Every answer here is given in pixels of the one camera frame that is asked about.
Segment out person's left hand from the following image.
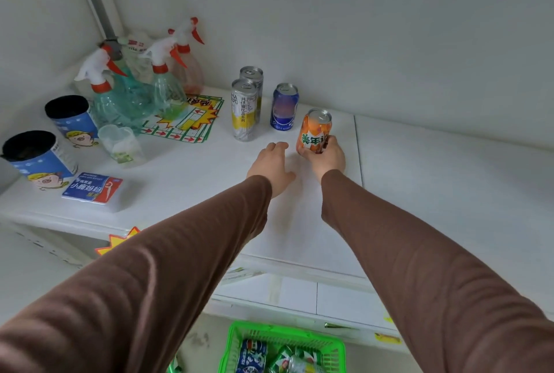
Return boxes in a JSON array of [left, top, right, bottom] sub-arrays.
[[246, 141, 297, 199]]

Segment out person's right hand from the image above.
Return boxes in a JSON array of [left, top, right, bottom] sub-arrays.
[[295, 135, 347, 184]]

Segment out orange soda can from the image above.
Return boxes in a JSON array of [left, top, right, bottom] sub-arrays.
[[297, 108, 333, 155]]

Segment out blue Pepsi can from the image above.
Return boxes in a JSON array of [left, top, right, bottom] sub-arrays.
[[269, 83, 300, 132]]

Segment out silver yellow can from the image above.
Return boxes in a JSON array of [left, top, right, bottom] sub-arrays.
[[239, 66, 265, 125], [230, 78, 259, 142]]

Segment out green plastic basket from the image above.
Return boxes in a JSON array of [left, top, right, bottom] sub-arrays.
[[218, 320, 347, 373]]

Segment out pile of cans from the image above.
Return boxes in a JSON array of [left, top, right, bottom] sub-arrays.
[[235, 339, 325, 373]]

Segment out person's right forearm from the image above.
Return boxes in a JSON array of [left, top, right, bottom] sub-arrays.
[[321, 169, 554, 373]]

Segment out person's left forearm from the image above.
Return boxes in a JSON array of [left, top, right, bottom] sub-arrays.
[[0, 174, 274, 373]]

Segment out printed sign cards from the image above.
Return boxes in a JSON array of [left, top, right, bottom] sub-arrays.
[[140, 94, 225, 144]]

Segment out pink spray bottle red trigger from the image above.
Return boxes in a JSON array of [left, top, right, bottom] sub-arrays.
[[167, 16, 205, 96]]

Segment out teal spray bottle grey head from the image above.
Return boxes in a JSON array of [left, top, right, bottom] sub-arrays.
[[102, 30, 156, 122]]

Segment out clear plastic cup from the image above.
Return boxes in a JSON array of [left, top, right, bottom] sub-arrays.
[[97, 124, 146, 166]]

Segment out yellow starburst tag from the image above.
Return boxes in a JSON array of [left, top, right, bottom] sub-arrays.
[[94, 226, 141, 256]]

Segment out blue red small box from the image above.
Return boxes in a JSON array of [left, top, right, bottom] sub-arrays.
[[61, 172, 126, 213]]

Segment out blue cartoon paper cup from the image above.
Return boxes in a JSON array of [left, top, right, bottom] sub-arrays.
[[1, 130, 80, 191], [44, 94, 100, 148]]

